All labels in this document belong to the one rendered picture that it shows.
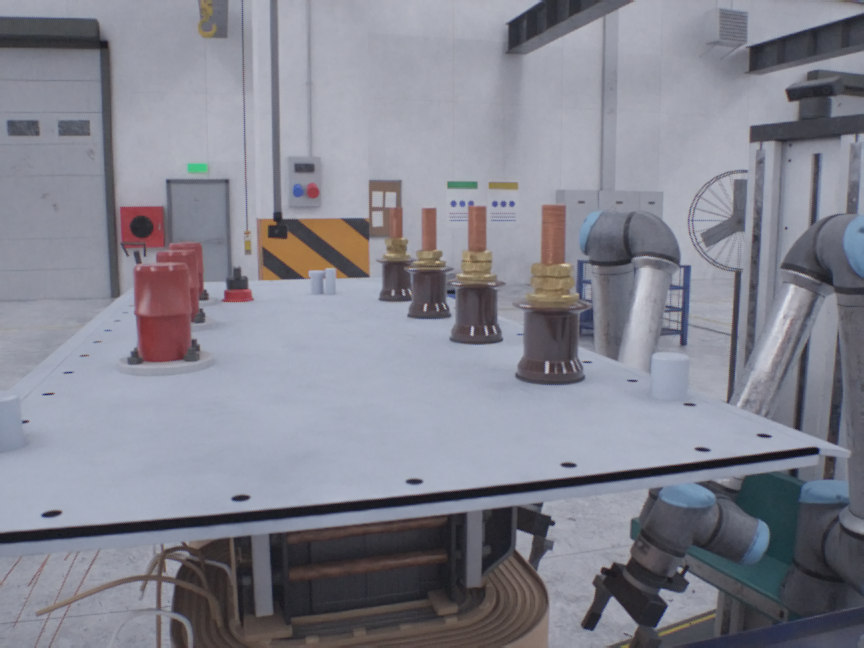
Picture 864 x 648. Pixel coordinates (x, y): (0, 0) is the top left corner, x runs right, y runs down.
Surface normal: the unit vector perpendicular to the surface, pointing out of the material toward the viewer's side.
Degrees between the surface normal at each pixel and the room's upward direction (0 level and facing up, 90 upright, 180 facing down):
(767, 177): 90
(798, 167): 90
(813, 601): 70
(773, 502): 90
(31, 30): 90
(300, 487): 0
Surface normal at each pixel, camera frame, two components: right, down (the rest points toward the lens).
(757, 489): -0.90, 0.07
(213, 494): 0.00, -0.99
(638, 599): -0.87, -0.35
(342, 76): 0.27, 0.14
